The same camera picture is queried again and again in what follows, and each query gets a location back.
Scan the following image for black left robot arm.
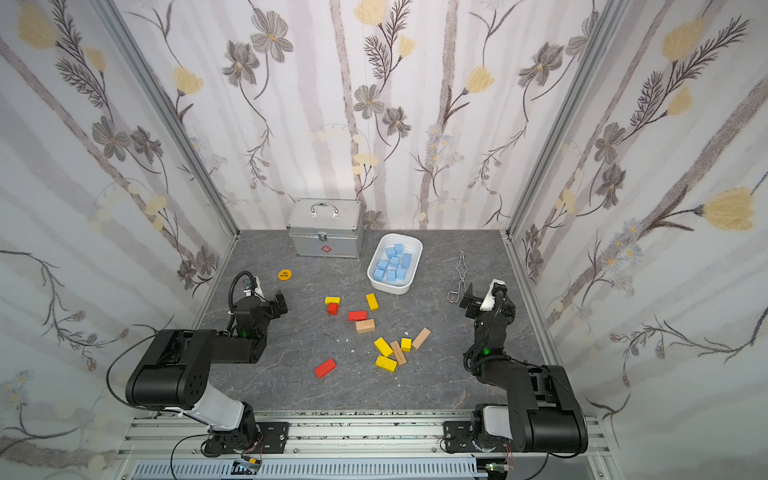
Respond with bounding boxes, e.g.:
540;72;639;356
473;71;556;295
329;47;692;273
125;271;288;457

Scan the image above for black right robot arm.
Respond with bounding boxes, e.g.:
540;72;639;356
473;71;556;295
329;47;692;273
459;280;588;457

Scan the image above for plain wood block right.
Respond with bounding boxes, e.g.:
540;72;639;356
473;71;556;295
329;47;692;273
412;328;431;350

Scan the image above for red long block centre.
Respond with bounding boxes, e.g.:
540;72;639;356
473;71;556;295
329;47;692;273
347;311;367;322

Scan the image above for red long block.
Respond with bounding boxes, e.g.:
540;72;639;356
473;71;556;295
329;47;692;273
347;311;367;322
314;358;337;379

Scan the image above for red long block front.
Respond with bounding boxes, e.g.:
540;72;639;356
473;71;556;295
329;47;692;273
314;358;337;379

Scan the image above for natural wood block centre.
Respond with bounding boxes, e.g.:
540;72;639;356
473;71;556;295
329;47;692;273
355;319;376;334

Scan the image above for silver aluminium first aid case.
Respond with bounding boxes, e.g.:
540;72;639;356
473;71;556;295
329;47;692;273
286;198;364;258

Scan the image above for yellow long block top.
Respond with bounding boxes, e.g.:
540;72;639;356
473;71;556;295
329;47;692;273
366;293;380;311

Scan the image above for engraved wood block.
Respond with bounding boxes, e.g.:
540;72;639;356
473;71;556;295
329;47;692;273
390;341;407;365

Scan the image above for white plastic tray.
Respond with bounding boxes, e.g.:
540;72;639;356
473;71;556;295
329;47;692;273
367;233;424;295

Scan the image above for yellow block centre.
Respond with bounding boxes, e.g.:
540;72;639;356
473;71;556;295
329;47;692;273
374;337;394;358

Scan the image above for yellow speckled block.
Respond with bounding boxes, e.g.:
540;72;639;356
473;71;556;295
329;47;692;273
375;356;398;373

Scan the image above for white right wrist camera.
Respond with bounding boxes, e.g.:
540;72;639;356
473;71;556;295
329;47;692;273
480;279;507;312

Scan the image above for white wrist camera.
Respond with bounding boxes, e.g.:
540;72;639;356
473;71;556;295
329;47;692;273
243;275;265;299
480;279;507;312

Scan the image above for metal wire tongs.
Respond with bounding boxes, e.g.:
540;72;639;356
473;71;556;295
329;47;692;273
447;251;469;304

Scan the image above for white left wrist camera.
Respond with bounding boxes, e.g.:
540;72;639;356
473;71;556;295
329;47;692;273
243;275;265;299

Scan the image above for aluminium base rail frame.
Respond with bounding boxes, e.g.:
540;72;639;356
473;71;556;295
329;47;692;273
106;410;621;479

